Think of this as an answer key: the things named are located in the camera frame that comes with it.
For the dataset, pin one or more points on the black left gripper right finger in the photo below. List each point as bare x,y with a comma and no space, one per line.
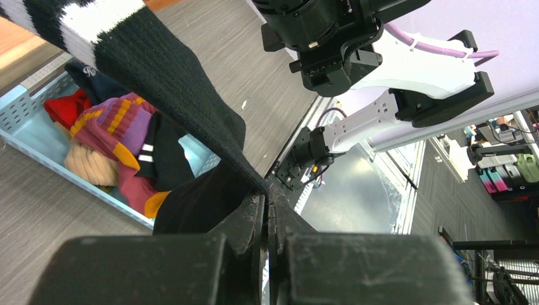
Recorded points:
283,222

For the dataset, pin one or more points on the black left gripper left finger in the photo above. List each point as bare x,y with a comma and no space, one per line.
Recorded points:
241,274

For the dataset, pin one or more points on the striped beige sock front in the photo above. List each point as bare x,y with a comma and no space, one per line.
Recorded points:
91,165

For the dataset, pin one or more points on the navy sock with white cuff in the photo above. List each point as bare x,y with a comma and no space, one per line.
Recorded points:
95,84

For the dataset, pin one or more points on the red santa sock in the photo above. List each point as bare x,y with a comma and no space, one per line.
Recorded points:
66,110

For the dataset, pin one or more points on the black white-striped sock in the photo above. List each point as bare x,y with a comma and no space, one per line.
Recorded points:
161,158
126,41

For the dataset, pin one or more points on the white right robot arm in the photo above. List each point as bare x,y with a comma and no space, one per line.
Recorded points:
350,45

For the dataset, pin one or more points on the wooden hanger stand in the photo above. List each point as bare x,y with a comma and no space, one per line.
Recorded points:
22,50

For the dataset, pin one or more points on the light blue plastic basket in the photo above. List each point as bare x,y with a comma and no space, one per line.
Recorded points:
26,126

